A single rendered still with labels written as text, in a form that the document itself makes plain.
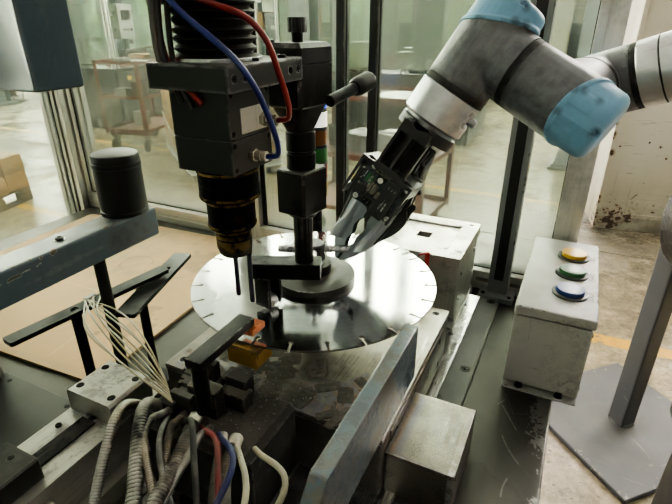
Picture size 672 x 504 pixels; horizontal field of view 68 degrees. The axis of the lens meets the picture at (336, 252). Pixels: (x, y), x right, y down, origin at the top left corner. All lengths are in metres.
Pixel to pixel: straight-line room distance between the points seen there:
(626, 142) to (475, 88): 3.09
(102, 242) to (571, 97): 0.54
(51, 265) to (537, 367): 0.66
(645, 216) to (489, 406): 3.08
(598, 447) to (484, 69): 1.53
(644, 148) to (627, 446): 2.16
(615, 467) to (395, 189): 1.45
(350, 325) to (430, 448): 0.17
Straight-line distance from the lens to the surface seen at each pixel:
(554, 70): 0.55
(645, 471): 1.91
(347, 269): 0.68
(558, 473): 1.81
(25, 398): 0.78
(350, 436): 0.38
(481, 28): 0.57
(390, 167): 0.57
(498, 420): 0.79
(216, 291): 0.67
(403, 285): 0.67
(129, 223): 0.68
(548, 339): 0.79
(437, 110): 0.57
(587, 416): 2.01
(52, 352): 1.00
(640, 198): 3.76
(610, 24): 0.97
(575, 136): 0.54
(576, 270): 0.88
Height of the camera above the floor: 1.27
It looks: 25 degrees down
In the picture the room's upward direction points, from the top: straight up
